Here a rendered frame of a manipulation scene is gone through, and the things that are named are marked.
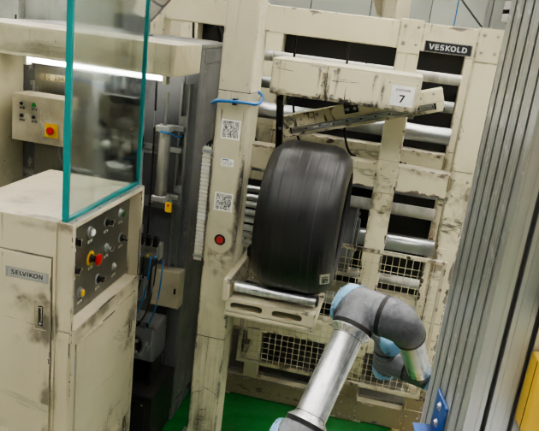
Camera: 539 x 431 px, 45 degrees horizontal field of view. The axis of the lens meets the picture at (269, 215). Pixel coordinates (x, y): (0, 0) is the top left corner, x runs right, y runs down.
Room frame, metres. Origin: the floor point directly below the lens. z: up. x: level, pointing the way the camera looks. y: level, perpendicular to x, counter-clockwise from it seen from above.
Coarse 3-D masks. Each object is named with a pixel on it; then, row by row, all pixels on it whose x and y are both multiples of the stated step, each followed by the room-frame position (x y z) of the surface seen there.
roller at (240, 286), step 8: (240, 288) 2.35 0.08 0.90; (248, 288) 2.34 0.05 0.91; (256, 288) 2.34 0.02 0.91; (264, 288) 2.34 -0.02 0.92; (272, 288) 2.34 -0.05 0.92; (264, 296) 2.33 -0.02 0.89; (272, 296) 2.32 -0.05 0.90; (280, 296) 2.32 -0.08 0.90; (288, 296) 2.31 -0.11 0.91; (296, 296) 2.31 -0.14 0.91; (304, 296) 2.31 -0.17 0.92; (312, 296) 2.31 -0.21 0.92; (304, 304) 2.30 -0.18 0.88; (312, 304) 2.29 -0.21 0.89
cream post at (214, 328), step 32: (256, 0) 2.44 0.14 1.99; (224, 32) 2.46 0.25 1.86; (256, 32) 2.43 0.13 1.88; (224, 64) 2.45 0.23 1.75; (256, 64) 2.47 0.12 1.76; (224, 96) 2.45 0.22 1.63; (256, 96) 2.53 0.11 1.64; (224, 192) 2.44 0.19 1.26; (224, 224) 2.44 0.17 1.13; (224, 256) 2.44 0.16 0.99; (224, 320) 2.43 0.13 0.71; (224, 352) 2.46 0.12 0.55; (192, 384) 2.45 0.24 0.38; (224, 384) 2.52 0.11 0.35; (192, 416) 2.45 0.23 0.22
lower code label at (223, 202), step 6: (216, 192) 2.45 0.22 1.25; (222, 192) 2.44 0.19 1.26; (216, 198) 2.45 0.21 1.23; (222, 198) 2.44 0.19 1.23; (228, 198) 2.44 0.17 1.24; (216, 204) 2.45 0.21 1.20; (222, 204) 2.44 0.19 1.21; (228, 204) 2.44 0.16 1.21; (222, 210) 2.44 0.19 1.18; (228, 210) 2.44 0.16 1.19
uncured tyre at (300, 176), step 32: (288, 160) 2.32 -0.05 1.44; (320, 160) 2.33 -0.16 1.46; (288, 192) 2.23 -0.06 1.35; (320, 192) 2.22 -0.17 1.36; (256, 224) 2.23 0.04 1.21; (288, 224) 2.18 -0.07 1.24; (320, 224) 2.17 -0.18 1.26; (256, 256) 2.24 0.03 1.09; (288, 256) 2.18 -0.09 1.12; (320, 256) 2.17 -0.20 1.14; (288, 288) 2.30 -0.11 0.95; (320, 288) 2.26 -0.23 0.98
